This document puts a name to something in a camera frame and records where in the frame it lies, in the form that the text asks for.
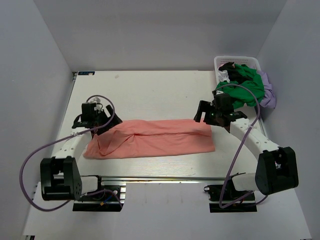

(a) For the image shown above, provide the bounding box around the white plastic laundry basket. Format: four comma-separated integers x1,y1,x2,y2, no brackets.
214,55,262,82

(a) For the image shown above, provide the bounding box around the black t shirt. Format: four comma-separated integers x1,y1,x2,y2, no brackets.
218,62,253,84

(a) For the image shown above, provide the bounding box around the green t shirt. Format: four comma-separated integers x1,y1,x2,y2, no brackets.
216,64,265,109

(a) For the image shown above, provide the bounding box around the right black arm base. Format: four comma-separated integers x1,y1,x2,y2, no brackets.
203,177,257,213

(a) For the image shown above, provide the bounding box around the lavender t shirt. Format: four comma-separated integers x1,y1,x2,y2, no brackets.
257,70,277,109

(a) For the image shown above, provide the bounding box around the salmon pink t shirt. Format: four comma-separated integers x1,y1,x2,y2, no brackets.
83,119,215,160

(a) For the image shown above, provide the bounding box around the blue table label sticker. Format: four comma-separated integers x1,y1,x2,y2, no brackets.
77,71,95,76

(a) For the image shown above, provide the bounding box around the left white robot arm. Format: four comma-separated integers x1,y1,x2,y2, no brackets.
40,102,122,201

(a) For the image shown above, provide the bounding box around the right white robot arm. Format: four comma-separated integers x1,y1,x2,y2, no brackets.
194,93,299,200

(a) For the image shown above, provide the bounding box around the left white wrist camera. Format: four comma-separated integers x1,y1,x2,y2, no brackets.
86,96,101,104

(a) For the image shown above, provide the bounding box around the aluminium table edge rail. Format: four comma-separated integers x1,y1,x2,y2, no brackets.
101,176,225,182

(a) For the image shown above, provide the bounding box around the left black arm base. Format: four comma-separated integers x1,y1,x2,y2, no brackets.
72,175,126,213

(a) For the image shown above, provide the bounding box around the white t shirt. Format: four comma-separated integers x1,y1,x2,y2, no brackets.
216,70,230,84

